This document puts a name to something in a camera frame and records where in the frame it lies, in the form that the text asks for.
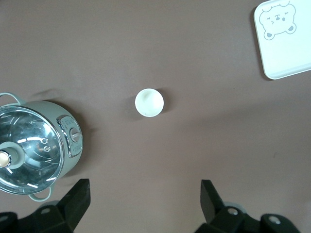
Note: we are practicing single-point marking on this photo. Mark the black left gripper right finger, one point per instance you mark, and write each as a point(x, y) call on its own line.
point(211, 204)

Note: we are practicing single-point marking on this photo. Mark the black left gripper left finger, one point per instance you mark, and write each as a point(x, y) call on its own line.
point(75, 201)

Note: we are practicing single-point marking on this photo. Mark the white plastic cup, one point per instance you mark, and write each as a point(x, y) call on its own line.
point(149, 103)

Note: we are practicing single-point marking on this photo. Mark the white tray with bear print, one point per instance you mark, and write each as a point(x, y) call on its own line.
point(284, 55)

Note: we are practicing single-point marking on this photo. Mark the glass pot lid with knob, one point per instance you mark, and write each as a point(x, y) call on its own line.
point(31, 136)

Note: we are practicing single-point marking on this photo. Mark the grey-green electric cooking pot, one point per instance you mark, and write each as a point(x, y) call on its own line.
point(70, 116)

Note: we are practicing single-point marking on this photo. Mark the brown table cover mat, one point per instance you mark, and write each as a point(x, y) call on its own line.
point(155, 48)

